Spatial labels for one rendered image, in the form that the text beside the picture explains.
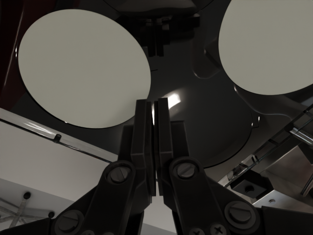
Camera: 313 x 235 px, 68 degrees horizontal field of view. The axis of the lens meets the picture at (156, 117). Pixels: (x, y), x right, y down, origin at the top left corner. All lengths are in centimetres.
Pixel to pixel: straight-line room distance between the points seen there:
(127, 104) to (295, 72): 13
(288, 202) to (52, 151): 32
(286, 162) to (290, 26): 17
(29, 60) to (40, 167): 24
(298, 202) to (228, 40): 22
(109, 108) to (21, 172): 26
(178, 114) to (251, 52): 7
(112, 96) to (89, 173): 22
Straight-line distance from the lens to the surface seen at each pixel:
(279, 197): 31
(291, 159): 31
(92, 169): 38
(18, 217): 225
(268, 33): 19
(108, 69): 18
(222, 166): 26
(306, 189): 34
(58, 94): 21
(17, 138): 38
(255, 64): 19
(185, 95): 19
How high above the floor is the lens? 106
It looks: 53 degrees down
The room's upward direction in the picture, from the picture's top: 180 degrees clockwise
